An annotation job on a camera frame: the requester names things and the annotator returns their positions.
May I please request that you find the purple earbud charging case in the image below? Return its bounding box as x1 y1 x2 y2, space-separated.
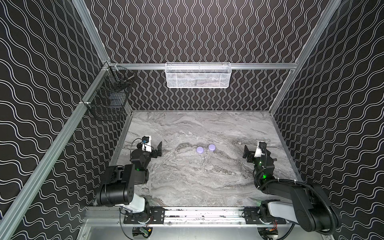
208 144 216 152

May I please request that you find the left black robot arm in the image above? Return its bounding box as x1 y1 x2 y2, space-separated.
96 136 163 214

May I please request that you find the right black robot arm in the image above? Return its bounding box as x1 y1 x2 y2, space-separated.
243 142 341 236

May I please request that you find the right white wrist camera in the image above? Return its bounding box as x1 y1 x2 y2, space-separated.
254 142 267 158

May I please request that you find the black wire basket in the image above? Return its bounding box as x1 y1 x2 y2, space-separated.
86 66 136 122

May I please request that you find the white wire mesh basket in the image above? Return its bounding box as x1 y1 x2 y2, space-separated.
165 62 232 89

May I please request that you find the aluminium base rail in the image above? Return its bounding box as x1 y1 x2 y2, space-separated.
85 205 326 227

